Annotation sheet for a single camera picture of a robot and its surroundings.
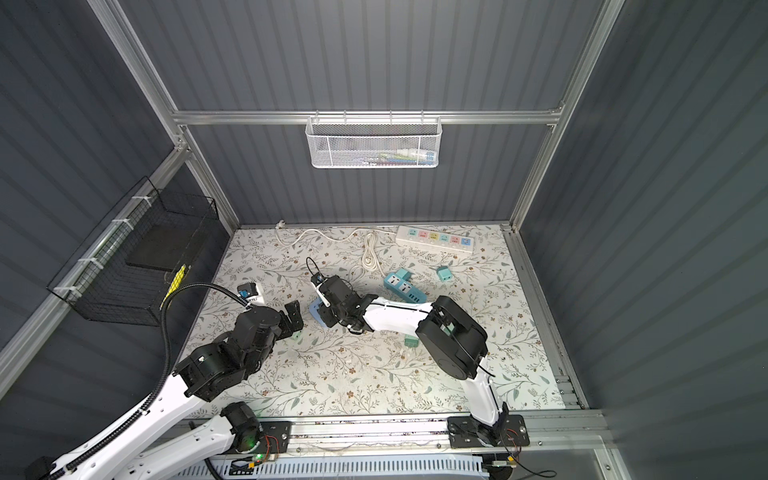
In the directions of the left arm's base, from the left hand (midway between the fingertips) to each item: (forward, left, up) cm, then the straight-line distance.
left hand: (284, 309), depth 73 cm
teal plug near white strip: (+23, -47, -19) cm, 56 cm away
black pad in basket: (+16, +32, +7) cm, 37 cm away
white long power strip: (+38, -47, -17) cm, 63 cm away
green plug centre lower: (-2, -33, -20) cm, 38 cm away
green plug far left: (-8, -4, +2) cm, 10 cm away
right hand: (+9, -8, -15) cm, 19 cm away
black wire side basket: (+9, +37, +7) cm, 39 cm away
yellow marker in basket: (+5, +26, +5) cm, 27 cm away
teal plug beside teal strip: (+22, -32, -18) cm, 43 cm away
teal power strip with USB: (+16, -32, -18) cm, 40 cm away
